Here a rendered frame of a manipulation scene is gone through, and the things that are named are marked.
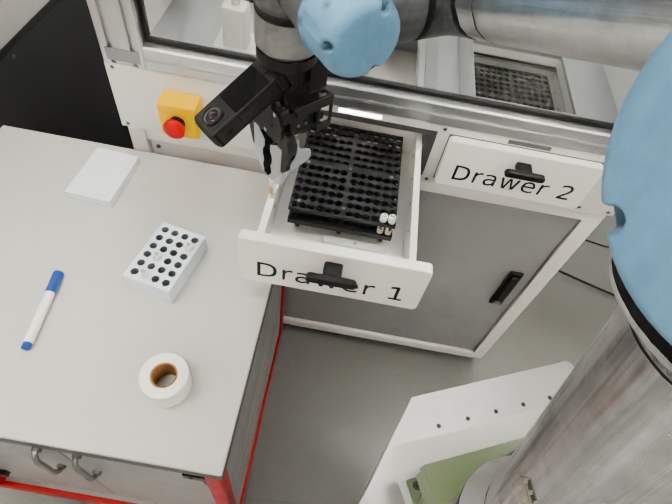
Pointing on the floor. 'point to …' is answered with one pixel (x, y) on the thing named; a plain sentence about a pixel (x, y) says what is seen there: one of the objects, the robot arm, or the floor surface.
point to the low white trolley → (128, 330)
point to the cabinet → (497, 319)
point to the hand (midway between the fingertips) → (269, 175)
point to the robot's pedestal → (457, 444)
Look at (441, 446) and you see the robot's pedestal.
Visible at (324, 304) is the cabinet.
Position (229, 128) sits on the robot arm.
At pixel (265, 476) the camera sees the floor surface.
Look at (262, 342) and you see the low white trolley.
